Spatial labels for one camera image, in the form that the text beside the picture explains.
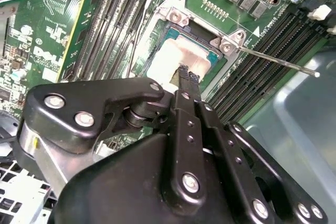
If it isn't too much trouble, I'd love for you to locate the silver CPU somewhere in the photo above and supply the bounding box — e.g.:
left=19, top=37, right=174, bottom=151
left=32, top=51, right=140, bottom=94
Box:
left=145, top=26, right=223, bottom=84

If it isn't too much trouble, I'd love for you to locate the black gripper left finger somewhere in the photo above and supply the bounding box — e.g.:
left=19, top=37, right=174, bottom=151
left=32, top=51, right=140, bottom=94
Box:
left=15, top=63, right=208, bottom=210

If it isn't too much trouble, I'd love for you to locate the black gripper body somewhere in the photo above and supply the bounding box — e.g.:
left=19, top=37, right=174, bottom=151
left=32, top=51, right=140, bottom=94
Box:
left=52, top=132, right=276, bottom=224

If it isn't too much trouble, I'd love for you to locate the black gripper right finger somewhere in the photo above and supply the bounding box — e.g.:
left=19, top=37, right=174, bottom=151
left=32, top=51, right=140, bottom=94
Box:
left=187, top=71, right=329, bottom=224

